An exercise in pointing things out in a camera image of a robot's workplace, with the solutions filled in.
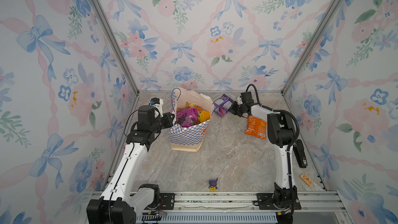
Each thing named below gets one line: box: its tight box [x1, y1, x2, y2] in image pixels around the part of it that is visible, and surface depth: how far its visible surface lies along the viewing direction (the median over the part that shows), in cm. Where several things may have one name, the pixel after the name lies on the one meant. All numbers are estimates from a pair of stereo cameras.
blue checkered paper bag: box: [168, 87, 215, 152], surface depth 84 cm
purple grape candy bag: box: [174, 107, 199, 128], surface depth 85 cm
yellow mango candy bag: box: [197, 110, 211, 123], surface depth 90 cm
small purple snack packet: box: [212, 93, 235, 118], surface depth 111 cm
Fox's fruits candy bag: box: [185, 101, 204, 111], surface depth 100 cm
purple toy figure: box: [208, 177, 219, 192], surface depth 77 cm
